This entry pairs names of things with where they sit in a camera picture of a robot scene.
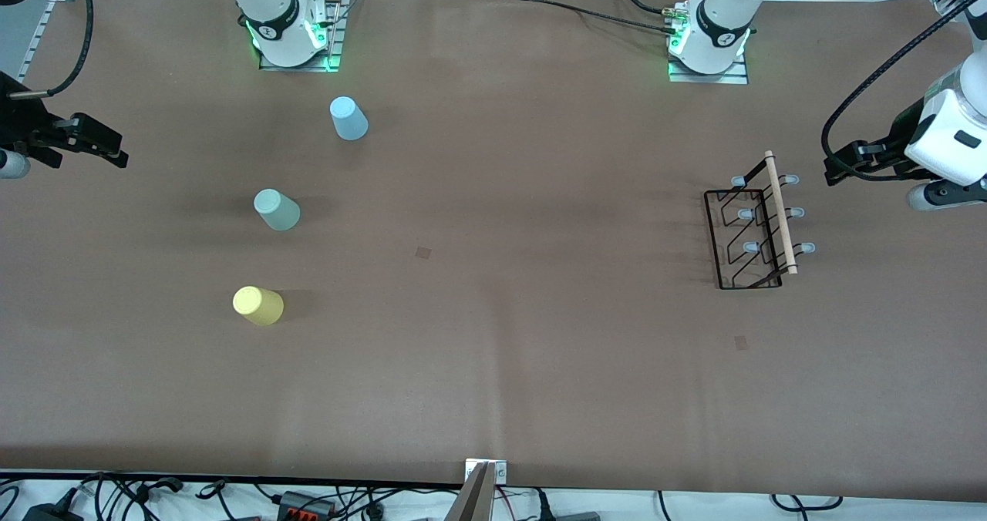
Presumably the black wire cup holder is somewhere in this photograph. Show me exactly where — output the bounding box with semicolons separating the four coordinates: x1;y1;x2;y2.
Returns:
703;150;817;291

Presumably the pale green plastic cup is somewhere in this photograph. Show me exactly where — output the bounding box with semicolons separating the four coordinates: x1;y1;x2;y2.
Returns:
253;188;301;232

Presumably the yellow plastic cup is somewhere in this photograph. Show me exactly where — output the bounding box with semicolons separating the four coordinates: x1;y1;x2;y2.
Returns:
232;285;285;327

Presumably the light blue plastic cup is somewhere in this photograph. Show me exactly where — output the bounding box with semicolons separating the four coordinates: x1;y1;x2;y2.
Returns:
329;96;369;142

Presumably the brown table cover sheet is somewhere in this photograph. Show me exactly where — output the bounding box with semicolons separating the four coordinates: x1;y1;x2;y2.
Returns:
0;0;987;503

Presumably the black power adapter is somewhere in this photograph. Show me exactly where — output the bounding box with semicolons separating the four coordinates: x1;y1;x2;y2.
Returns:
23;500;84;521

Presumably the orange lever connector block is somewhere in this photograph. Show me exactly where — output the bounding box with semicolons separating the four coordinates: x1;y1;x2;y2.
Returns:
278;490;338;519

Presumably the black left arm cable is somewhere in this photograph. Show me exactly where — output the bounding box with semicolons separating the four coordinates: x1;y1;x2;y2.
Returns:
820;5;976;183

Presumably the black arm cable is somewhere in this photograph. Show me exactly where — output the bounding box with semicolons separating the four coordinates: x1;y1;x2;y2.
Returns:
820;5;976;183
8;0;95;99

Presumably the perforated metal rail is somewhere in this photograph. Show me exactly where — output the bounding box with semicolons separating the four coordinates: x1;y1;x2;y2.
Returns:
15;0;61;84

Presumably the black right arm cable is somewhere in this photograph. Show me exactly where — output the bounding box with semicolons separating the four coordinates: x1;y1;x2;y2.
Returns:
8;0;95;99

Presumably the aluminium arm base plate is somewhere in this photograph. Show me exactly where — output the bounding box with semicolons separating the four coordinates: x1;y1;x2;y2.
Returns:
667;52;750;85
258;0;345;72

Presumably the long black braided cable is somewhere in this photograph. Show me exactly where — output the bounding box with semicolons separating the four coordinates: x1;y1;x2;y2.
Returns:
532;0;683;38

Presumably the black looped cable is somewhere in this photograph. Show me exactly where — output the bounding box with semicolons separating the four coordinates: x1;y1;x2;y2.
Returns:
771;494;843;513

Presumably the black cable bundle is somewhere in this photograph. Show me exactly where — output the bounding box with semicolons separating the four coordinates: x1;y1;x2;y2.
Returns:
77;472;232;521

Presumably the aluminium camera stand post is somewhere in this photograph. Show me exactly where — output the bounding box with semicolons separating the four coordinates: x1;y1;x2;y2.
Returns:
443;461;496;521

